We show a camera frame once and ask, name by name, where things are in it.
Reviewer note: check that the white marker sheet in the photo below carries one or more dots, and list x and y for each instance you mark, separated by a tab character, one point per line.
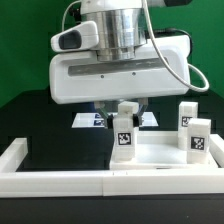
93	120

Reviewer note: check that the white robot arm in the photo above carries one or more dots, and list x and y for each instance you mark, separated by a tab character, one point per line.
107	57

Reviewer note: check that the white U-shaped fence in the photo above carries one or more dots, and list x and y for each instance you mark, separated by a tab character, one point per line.
107	183

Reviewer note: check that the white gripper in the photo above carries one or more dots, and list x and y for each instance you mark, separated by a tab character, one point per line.
79	77

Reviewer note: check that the white square tabletop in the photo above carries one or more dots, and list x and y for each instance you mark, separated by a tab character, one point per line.
159	150

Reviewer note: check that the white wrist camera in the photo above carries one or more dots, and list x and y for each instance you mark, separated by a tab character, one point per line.
78	38

